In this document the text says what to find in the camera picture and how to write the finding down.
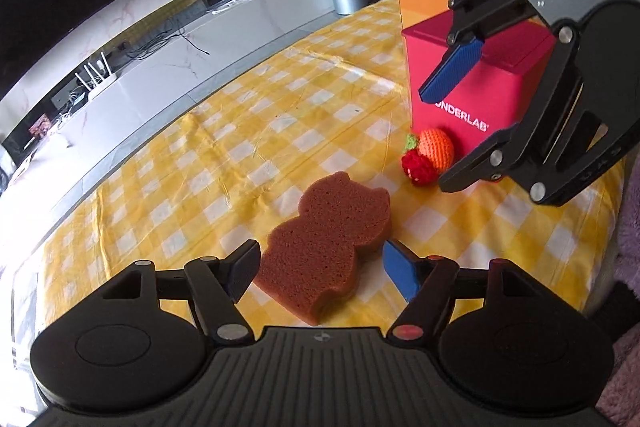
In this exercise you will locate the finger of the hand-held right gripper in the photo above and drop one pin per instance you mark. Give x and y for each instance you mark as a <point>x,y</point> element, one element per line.
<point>530,147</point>
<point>452,67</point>

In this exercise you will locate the red square box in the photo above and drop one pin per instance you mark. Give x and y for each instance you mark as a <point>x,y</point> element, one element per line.
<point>500,77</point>

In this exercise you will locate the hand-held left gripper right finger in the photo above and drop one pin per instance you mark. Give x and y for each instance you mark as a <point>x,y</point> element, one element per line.
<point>402,272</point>

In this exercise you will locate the yellow checked tablecloth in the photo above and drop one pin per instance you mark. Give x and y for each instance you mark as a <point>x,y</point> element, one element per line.
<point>250,132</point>

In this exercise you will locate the white wifi router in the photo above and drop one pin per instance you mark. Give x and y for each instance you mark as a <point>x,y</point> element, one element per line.
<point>97,82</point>

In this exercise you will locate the purple fluffy blanket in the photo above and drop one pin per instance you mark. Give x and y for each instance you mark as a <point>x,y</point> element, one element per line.
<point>627,357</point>

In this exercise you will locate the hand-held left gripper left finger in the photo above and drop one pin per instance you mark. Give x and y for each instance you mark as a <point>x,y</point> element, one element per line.
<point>245,269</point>

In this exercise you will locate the orange crochet fruit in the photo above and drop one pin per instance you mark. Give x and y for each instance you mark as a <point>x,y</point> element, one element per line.
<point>437,147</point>

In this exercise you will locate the white stone television console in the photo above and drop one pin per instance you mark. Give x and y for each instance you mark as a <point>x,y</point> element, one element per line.
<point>200,42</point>

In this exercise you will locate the red crochet strawberry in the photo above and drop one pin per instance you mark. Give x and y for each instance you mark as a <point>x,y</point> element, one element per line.
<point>417,164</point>

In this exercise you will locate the brown bear-shaped sponge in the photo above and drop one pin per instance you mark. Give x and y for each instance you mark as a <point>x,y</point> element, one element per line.
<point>320,247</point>

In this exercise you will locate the small pink photo frame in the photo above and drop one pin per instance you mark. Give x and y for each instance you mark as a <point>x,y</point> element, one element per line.
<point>40,127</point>

